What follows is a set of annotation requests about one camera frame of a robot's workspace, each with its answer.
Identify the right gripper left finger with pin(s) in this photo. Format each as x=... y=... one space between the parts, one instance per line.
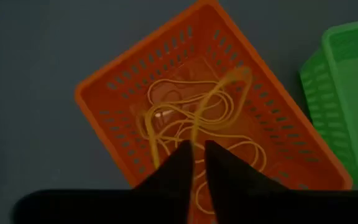
x=166 y=199

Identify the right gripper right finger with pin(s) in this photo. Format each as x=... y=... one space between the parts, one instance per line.
x=259 y=205

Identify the yellow rubber band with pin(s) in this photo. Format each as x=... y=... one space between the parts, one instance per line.
x=264 y=157
x=185 y=81
x=210 y=96

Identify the orange plastic basket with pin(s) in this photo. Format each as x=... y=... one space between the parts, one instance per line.
x=197 y=62

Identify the green plastic basket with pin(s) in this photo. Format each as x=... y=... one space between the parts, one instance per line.
x=353 y=93

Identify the blue table mat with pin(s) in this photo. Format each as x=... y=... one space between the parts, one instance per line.
x=26 y=93

